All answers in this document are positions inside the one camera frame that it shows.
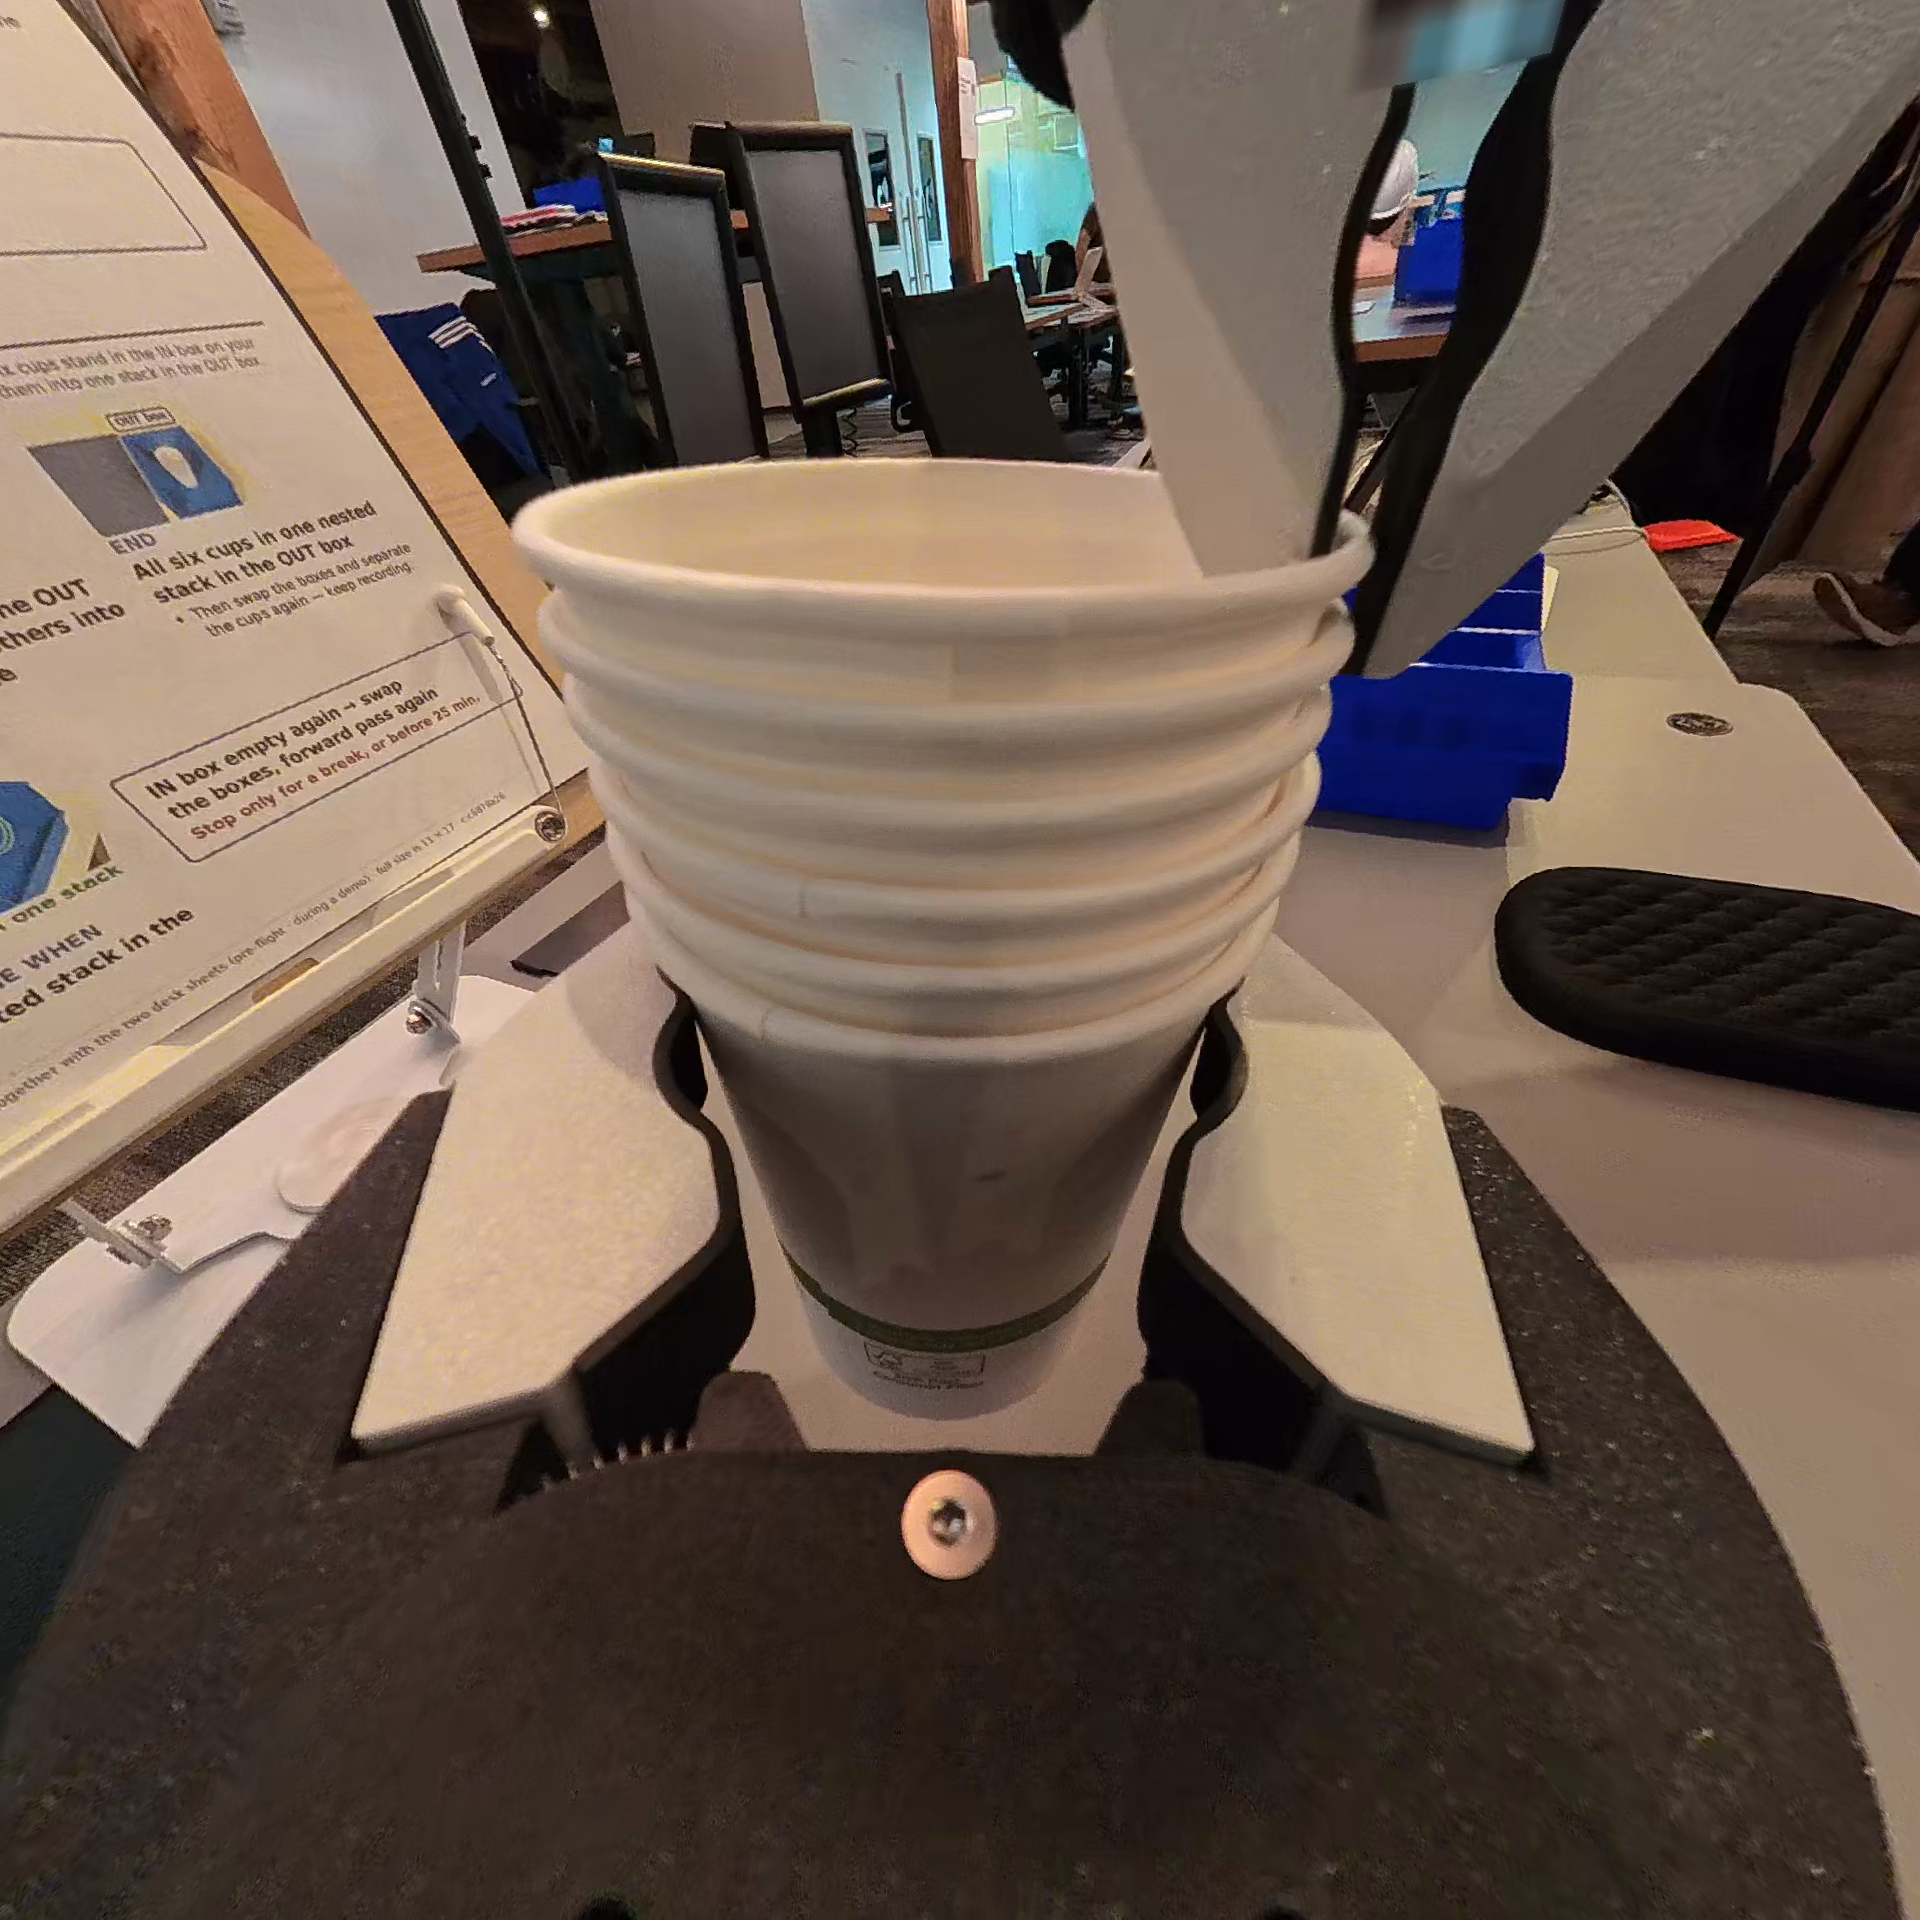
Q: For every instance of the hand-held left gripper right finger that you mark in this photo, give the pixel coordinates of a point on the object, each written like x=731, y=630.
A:
x=1381, y=1244

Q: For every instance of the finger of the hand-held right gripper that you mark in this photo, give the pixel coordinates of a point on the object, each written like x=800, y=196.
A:
x=1215, y=269
x=1680, y=225

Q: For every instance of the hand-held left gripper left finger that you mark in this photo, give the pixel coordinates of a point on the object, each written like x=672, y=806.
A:
x=495, y=1229

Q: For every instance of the blue plastic bin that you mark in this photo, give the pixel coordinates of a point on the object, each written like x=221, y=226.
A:
x=1441, y=750

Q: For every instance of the black tripod leg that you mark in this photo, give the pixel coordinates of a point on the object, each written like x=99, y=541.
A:
x=1800, y=420

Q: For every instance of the black chair back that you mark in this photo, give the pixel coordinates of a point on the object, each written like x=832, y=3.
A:
x=975, y=374

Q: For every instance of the small red object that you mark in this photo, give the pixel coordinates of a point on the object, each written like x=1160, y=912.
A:
x=1688, y=532

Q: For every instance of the instruction sheet on stand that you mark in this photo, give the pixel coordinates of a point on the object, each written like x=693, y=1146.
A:
x=299, y=990

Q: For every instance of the black framed display panel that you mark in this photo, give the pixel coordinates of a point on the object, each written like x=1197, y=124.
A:
x=818, y=269
x=690, y=300

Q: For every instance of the black quilted mouse pad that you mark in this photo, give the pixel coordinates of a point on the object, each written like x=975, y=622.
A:
x=1723, y=973

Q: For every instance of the round desk grommet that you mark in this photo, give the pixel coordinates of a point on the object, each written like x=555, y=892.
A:
x=1699, y=725

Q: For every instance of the blue striped jacket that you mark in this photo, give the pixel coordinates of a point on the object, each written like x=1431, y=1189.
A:
x=450, y=388

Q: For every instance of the instruction board on wood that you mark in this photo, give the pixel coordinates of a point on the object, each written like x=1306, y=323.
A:
x=360, y=374

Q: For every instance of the printed document sheet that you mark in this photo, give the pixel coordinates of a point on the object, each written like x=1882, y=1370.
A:
x=182, y=450

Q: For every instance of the brown wooden cabinet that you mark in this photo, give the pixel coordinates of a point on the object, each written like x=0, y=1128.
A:
x=195, y=89

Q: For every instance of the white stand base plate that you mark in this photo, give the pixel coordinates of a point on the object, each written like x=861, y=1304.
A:
x=150, y=1320

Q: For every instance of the black metal stand frame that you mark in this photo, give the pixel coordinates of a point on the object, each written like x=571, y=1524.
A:
x=481, y=254

